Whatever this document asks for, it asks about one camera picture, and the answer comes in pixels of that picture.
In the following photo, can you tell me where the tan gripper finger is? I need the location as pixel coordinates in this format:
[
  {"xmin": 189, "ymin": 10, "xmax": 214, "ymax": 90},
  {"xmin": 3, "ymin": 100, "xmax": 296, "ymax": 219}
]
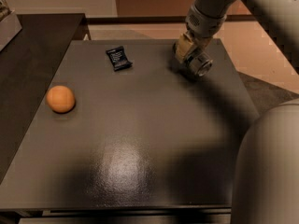
[
  {"xmin": 174, "ymin": 31, "xmax": 198, "ymax": 63},
  {"xmin": 196, "ymin": 36, "xmax": 212, "ymax": 54}
]

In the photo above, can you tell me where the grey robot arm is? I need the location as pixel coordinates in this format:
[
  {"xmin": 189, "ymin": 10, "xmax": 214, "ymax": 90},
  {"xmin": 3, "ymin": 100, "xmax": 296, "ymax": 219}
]
[{"xmin": 174, "ymin": 0, "xmax": 299, "ymax": 224}]

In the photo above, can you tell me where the black snack packet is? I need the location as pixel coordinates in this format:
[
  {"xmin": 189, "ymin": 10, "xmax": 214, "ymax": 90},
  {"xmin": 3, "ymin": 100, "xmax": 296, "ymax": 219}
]
[{"xmin": 106, "ymin": 46, "xmax": 133, "ymax": 71}]

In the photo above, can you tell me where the grey box on side table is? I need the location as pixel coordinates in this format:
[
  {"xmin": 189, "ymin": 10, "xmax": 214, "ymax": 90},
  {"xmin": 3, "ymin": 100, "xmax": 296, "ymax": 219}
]
[{"xmin": 0, "ymin": 0, "xmax": 22, "ymax": 51}]

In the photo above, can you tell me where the silver 7up soda can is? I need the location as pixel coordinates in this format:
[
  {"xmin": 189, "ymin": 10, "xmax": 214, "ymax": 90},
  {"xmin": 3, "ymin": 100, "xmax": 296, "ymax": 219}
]
[{"xmin": 186, "ymin": 51, "xmax": 213, "ymax": 77}]

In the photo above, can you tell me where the orange round fruit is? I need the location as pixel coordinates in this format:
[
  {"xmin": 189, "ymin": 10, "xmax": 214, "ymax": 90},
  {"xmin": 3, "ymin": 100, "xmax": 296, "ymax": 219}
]
[{"xmin": 46, "ymin": 86, "xmax": 76, "ymax": 113}]

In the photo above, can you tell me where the dark side table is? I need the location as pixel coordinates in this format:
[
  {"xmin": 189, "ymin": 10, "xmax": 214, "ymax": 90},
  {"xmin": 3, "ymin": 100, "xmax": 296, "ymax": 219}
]
[{"xmin": 0, "ymin": 13, "xmax": 90, "ymax": 182}]

